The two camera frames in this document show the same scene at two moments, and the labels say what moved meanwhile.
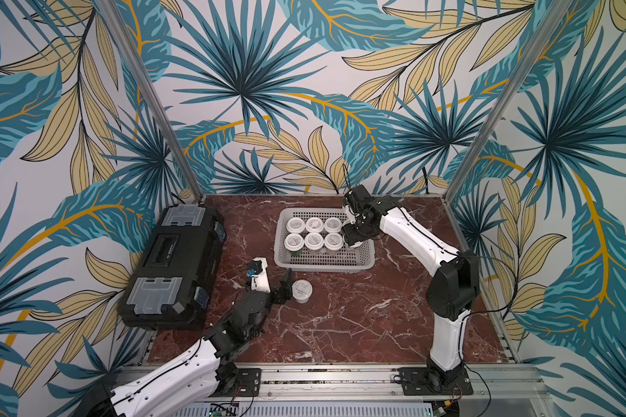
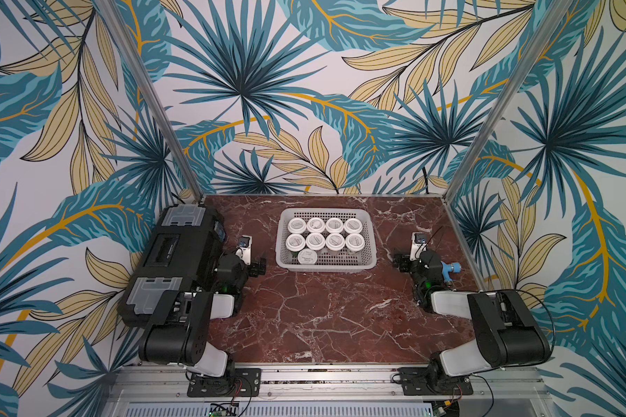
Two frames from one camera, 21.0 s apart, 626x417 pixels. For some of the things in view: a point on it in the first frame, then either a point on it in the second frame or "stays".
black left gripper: (281, 297) to (256, 268)
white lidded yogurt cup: (295, 225) stays
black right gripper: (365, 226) to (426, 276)
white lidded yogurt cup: (314, 224) stays
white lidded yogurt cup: (333, 225) stays
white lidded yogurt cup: (294, 241) stays
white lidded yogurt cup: (314, 241) stays
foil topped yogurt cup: (302, 290) to (307, 256)
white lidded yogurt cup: (333, 241) stays
